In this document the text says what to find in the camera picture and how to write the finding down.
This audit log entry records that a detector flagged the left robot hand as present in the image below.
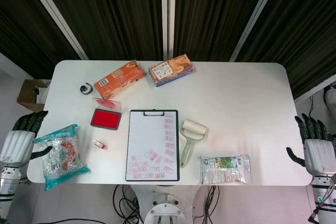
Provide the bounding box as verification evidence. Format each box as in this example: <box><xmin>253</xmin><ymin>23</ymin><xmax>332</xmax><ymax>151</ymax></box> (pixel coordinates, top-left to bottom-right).
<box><xmin>0</xmin><ymin>110</ymin><xmax>53</xmax><ymax>168</ymax></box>

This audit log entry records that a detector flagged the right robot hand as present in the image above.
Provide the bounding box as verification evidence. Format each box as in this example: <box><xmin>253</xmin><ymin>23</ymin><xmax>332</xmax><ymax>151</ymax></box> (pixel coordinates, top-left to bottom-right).
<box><xmin>286</xmin><ymin>113</ymin><xmax>336</xmax><ymax>176</ymax></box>

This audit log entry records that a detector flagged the small red stamp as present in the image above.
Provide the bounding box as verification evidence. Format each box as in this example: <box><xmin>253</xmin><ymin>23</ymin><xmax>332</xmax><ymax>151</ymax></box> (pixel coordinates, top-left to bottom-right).
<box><xmin>91</xmin><ymin>138</ymin><xmax>107</xmax><ymax>150</ymax></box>

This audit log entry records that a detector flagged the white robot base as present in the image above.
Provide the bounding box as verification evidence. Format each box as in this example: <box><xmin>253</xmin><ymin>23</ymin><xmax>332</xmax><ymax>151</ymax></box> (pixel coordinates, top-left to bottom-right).
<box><xmin>143</xmin><ymin>194</ymin><xmax>186</xmax><ymax>224</ymax></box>

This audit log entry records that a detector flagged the red ink pad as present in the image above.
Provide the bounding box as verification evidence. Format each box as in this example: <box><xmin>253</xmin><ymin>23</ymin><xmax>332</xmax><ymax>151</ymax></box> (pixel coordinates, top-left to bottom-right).
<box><xmin>90</xmin><ymin>97</ymin><xmax>123</xmax><ymax>131</ymax></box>

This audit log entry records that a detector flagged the teal shrimp snack bag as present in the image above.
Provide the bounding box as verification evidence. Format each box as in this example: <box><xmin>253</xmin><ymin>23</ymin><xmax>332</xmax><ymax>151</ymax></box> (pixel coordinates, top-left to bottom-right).
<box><xmin>34</xmin><ymin>123</ymin><xmax>91</xmax><ymax>192</ymax></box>

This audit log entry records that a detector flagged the brown cardboard box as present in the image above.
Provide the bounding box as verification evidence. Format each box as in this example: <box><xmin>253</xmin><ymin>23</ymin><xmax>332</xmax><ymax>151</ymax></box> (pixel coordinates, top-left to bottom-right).
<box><xmin>17</xmin><ymin>79</ymin><xmax>52</xmax><ymax>113</ymax></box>

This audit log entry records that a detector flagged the silver snack bag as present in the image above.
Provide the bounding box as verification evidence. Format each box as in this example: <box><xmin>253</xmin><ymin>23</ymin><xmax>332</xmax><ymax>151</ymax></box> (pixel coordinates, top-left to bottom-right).
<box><xmin>197</xmin><ymin>154</ymin><xmax>253</xmax><ymax>185</ymax></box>

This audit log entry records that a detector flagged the orange snack box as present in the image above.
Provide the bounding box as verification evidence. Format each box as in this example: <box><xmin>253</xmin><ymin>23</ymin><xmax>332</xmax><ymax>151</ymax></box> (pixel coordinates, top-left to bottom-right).
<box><xmin>93</xmin><ymin>60</ymin><xmax>144</xmax><ymax>100</ymax></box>

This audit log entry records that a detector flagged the green lint roller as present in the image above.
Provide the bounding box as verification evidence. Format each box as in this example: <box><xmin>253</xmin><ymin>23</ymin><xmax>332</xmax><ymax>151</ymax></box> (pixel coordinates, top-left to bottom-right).
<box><xmin>179</xmin><ymin>118</ymin><xmax>208</xmax><ymax>168</ymax></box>

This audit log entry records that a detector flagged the white stamped paper sheet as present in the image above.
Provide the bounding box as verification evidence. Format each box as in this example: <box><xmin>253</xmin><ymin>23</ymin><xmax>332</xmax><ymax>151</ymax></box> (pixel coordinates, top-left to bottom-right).
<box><xmin>127</xmin><ymin>111</ymin><xmax>179</xmax><ymax>180</ymax></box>

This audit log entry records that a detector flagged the black clipboard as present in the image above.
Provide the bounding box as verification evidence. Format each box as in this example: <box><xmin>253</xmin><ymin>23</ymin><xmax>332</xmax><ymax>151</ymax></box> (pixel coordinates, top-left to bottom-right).
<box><xmin>125</xmin><ymin>109</ymin><xmax>181</xmax><ymax>182</ymax></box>

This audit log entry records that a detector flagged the dark pleated curtain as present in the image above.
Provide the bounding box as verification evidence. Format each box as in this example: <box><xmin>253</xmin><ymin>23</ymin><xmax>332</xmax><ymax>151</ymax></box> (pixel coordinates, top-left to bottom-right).
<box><xmin>0</xmin><ymin>0</ymin><xmax>336</xmax><ymax>101</ymax></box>

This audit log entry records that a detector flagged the blue biscuit box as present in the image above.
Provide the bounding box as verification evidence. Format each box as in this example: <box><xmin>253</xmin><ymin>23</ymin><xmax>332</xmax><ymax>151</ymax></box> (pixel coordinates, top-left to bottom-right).
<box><xmin>148</xmin><ymin>54</ymin><xmax>195</xmax><ymax>88</ymax></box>

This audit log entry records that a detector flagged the small black ring clip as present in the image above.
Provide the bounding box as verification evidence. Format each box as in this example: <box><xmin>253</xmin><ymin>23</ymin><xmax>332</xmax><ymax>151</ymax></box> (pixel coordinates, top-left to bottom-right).
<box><xmin>79</xmin><ymin>83</ymin><xmax>93</xmax><ymax>95</ymax></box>

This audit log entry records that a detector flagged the black cable bundle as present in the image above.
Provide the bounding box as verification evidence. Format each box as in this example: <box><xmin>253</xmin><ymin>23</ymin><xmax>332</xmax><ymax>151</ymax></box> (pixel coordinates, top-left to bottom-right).
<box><xmin>193</xmin><ymin>185</ymin><xmax>218</xmax><ymax>224</ymax></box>
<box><xmin>112</xmin><ymin>184</ymin><xmax>144</xmax><ymax>224</ymax></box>

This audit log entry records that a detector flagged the white frame post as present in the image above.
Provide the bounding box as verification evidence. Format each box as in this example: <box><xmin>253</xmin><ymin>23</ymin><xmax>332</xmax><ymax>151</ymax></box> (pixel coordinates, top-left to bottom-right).
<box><xmin>160</xmin><ymin>0</ymin><xmax>177</xmax><ymax>61</ymax></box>
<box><xmin>20</xmin><ymin>0</ymin><xmax>89</xmax><ymax>61</ymax></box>
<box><xmin>228</xmin><ymin>0</ymin><xmax>284</xmax><ymax>62</ymax></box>

